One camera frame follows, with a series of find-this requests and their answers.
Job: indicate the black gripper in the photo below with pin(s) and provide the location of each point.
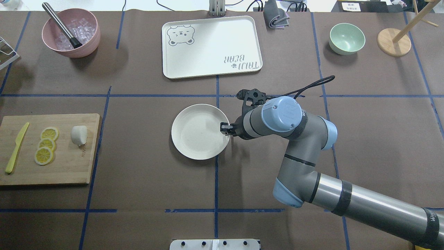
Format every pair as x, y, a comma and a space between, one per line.
238, 129

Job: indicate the cream round plate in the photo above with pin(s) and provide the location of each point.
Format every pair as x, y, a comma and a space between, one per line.
196, 132

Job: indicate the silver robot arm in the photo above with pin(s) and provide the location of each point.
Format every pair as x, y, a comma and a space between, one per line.
298, 181

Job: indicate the cream bear serving tray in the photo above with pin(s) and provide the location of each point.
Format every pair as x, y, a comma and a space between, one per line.
213, 46

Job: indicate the folded grey cloth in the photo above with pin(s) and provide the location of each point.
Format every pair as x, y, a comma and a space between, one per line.
276, 18

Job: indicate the mint green bowl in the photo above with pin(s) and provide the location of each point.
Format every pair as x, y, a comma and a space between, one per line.
346, 39

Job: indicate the bamboo cutting board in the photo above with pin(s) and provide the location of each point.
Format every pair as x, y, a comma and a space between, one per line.
72, 164

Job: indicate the clear ice cubes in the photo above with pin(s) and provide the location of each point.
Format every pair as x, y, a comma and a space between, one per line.
82, 29

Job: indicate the steel muddler black tip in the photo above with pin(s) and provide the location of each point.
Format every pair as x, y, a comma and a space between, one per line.
71, 38

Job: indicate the lemon slice far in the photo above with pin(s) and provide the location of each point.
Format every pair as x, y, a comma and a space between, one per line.
50, 132

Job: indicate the lemon slice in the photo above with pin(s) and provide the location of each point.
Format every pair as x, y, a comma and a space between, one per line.
50, 132
43, 156
47, 142

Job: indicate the pink bowl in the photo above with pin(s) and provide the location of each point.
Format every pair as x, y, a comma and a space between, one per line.
50, 32

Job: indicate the lemon slice middle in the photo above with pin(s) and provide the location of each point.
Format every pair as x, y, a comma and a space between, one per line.
47, 142

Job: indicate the lemon slice near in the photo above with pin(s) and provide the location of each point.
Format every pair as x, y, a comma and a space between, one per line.
43, 156

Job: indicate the wooden mug tree stand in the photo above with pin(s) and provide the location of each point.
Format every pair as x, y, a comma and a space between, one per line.
396, 42

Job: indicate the yellow plastic knife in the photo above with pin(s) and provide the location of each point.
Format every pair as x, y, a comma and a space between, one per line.
19, 138

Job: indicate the yellow lemon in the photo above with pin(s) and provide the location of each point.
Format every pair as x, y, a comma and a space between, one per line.
416, 247

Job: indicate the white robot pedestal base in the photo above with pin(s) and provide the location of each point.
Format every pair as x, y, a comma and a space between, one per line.
215, 244

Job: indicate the aluminium frame post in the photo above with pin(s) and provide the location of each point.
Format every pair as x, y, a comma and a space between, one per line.
217, 8

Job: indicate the white wire cup rack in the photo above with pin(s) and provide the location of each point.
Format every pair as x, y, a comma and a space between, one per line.
7, 54

